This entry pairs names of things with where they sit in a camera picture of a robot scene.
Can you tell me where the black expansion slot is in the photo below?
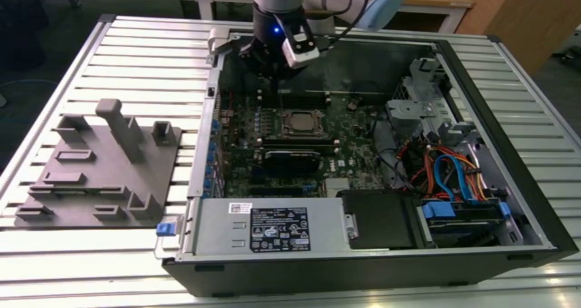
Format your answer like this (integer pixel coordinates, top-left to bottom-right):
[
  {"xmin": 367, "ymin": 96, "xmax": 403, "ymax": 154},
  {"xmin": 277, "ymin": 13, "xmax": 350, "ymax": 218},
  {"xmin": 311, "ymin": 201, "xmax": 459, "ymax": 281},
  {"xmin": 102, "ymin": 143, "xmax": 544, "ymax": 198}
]
[{"xmin": 248, "ymin": 185, "xmax": 314, "ymax": 198}]

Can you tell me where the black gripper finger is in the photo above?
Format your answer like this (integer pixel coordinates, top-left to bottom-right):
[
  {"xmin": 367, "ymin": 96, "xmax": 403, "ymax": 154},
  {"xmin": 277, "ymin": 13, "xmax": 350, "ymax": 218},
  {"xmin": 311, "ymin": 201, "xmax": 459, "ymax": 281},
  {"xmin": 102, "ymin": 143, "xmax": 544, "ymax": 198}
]
[{"xmin": 268, "ymin": 75, "xmax": 285, "ymax": 105}]

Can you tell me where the black power supply label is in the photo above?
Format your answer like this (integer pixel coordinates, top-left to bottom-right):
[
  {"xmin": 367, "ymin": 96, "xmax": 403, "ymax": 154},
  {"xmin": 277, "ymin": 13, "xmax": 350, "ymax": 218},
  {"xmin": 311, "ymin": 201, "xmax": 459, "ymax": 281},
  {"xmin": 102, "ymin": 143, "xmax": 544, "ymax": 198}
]
[{"xmin": 250, "ymin": 207, "xmax": 310, "ymax": 254}]

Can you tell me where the black plastic shroud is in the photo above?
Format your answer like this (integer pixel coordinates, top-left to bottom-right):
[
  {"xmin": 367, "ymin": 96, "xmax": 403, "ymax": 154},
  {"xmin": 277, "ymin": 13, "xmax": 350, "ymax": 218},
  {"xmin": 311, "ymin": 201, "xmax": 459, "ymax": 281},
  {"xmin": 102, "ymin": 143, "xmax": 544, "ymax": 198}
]
[{"xmin": 335, "ymin": 189, "xmax": 431, "ymax": 252}]

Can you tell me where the black PC case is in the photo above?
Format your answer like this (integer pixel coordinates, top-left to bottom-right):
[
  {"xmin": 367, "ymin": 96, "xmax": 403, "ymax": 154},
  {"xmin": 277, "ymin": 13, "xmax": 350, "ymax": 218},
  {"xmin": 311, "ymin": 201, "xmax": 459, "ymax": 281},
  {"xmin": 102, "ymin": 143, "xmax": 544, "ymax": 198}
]
[{"xmin": 154, "ymin": 27, "xmax": 580, "ymax": 298}]

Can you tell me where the green motherboard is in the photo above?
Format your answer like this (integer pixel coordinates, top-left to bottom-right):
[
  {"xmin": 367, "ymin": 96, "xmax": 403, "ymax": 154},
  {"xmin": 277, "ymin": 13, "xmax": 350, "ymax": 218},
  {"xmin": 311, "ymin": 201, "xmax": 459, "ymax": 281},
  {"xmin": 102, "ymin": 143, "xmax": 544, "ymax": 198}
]
[{"xmin": 216, "ymin": 90, "xmax": 395, "ymax": 200}]

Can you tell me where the orange wire bundle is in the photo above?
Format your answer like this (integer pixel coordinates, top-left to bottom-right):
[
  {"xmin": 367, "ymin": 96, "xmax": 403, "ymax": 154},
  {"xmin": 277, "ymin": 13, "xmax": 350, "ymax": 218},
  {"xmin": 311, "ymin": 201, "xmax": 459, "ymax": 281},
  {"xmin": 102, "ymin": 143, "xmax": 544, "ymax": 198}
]
[{"xmin": 407, "ymin": 143, "xmax": 498, "ymax": 203}]

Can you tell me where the grey parts rack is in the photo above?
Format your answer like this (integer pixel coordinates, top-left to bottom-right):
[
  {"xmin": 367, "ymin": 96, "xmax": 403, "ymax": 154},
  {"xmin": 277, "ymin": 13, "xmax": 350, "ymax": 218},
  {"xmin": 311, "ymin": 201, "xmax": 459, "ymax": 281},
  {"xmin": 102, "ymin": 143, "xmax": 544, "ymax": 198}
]
[{"xmin": 13, "ymin": 98, "xmax": 183, "ymax": 228}]

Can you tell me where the silver CPU plate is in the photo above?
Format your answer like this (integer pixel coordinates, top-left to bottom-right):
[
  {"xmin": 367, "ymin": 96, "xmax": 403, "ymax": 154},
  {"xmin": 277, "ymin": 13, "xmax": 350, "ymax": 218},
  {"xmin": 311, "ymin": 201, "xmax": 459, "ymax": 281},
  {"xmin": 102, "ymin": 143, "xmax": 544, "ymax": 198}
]
[{"xmin": 290, "ymin": 112, "xmax": 319, "ymax": 131}]

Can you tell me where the silver power supply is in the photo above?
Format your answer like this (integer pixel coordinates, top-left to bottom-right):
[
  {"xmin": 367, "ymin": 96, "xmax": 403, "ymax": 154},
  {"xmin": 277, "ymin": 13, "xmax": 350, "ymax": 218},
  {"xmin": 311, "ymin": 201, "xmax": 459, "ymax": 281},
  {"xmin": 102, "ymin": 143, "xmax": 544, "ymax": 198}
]
[{"xmin": 180, "ymin": 197, "xmax": 354, "ymax": 256}]

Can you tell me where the hard disk in blue carrier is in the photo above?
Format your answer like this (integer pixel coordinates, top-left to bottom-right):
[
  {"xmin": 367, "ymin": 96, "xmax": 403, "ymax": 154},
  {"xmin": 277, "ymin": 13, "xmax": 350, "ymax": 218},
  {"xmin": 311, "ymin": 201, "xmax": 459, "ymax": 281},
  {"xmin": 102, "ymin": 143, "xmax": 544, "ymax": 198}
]
[{"xmin": 419, "ymin": 199, "xmax": 512, "ymax": 248}]

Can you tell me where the metal drive cage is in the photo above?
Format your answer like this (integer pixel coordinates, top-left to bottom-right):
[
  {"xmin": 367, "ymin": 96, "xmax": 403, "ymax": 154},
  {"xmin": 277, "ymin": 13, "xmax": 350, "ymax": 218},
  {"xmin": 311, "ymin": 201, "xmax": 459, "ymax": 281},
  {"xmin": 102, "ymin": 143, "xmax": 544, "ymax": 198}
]
[{"xmin": 385, "ymin": 58, "xmax": 484, "ymax": 148}]

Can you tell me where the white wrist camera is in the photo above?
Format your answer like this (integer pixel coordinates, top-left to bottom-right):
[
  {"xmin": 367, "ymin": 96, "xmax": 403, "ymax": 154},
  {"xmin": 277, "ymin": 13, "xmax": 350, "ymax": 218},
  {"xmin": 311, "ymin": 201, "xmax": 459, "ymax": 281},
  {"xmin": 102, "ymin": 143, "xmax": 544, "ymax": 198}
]
[{"xmin": 281, "ymin": 32, "xmax": 319, "ymax": 69}]

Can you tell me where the chair base with casters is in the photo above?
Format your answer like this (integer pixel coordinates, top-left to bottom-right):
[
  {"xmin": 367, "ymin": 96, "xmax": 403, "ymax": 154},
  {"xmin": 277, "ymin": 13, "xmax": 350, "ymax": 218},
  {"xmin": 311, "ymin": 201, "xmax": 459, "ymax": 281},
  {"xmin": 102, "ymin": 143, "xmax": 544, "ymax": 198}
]
[{"xmin": 560, "ymin": 29, "xmax": 581, "ymax": 66}]

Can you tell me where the grey case latch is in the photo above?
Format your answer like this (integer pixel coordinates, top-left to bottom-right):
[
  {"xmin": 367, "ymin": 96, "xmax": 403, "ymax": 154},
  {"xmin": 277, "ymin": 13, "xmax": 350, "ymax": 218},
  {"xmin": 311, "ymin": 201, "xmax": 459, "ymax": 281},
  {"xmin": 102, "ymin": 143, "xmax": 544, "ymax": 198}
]
[{"xmin": 206, "ymin": 27, "xmax": 234, "ymax": 56}]

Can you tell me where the CPU socket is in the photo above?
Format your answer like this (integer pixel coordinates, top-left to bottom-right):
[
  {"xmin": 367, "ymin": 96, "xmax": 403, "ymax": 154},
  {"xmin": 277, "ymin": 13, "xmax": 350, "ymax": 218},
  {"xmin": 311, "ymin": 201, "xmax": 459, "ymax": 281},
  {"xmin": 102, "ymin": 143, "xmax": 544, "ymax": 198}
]
[{"xmin": 281, "ymin": 109, "xmax": 331, "ymax": 140}]

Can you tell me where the blue wire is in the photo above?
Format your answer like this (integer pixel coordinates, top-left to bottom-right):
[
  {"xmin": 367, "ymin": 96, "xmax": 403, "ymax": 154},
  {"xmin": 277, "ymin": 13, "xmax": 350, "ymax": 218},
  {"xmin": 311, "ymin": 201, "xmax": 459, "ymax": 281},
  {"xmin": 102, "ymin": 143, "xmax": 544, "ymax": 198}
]
[{"xmin": 433, "ymin": 154, "xmax": 478, "ymax": 206}]

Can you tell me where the metal socket cover frame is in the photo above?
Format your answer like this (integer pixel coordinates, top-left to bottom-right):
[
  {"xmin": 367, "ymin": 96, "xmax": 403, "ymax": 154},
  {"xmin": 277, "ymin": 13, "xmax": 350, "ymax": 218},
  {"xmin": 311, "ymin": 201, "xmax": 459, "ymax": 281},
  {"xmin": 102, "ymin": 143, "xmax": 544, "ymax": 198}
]
[{"xmin": 283, "ymin": 110, "xmax": 327, "ymax": 138}]

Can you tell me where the wooden cabinet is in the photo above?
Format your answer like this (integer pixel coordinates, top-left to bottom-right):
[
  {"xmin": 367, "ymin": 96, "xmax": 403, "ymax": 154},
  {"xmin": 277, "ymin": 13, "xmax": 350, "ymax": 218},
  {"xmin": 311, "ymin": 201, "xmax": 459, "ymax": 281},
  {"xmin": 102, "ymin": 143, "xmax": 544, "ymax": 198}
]
[{"xmin": 458, "ymin": 0, "xmax": 581, "ymax": 75}]

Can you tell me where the black graphics card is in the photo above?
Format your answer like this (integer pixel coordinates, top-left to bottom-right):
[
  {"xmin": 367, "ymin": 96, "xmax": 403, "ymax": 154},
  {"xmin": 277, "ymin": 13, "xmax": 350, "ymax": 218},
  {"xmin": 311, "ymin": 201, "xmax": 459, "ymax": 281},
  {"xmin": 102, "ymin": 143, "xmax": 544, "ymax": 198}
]
[{"xmin": 262, "ymin": 150, "xmax": 322, "ymax": 173}]

